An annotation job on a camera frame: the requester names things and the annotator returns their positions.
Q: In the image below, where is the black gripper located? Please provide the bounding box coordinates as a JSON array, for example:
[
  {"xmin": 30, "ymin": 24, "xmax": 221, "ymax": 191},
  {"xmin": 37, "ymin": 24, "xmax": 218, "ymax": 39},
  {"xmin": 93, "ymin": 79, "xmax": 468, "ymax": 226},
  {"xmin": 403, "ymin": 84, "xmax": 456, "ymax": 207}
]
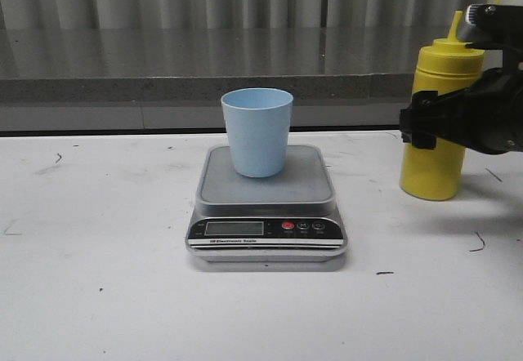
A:
[{"xmin": 399, "ymin": 69, "xmax": 522, "ymax": 155}]

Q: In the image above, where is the yellow squeeze bottle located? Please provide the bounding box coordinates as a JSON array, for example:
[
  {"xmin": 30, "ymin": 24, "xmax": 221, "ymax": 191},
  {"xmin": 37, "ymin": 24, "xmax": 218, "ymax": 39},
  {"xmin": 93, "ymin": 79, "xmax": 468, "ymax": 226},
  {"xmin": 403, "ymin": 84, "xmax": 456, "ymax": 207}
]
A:
[{"xmin": 400, "ymin": 0, "xmax": 514, "ymax": 201}]

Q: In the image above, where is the light blue plastic cup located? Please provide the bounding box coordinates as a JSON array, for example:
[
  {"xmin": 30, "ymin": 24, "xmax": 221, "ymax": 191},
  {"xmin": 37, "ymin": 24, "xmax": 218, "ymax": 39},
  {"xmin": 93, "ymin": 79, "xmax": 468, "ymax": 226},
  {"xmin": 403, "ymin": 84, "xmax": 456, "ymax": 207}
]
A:
[{"xmin": 221, "ymin": 87, "xmax": 293, "ymax": 178}]

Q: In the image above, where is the silver digital kitchen scale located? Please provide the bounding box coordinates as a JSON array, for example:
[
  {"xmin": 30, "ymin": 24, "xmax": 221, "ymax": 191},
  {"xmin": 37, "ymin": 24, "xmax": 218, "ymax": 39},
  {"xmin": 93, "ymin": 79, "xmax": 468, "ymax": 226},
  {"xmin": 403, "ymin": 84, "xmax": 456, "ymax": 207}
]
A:
[{"xmin": 186, "ymin": 145, "xmax": 348, "ymax": 265}]

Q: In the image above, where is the grey stone counter ledge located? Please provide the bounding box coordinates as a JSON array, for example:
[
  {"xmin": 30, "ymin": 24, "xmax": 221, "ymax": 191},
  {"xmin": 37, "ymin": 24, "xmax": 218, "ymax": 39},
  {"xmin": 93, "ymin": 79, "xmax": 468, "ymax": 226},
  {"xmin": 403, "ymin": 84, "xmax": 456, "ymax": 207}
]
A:
[{"xmin": 1, "ymin": 26, "xmax": 447, "ymax": 135}]

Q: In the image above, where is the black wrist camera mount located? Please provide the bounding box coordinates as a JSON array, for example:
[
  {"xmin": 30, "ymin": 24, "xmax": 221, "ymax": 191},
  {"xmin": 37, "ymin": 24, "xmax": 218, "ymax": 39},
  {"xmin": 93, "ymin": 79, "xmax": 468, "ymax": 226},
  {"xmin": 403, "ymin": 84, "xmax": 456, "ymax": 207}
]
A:
[{"xmin": 456, "ymin": 3, "xmax": 522, "ymax": 70}]

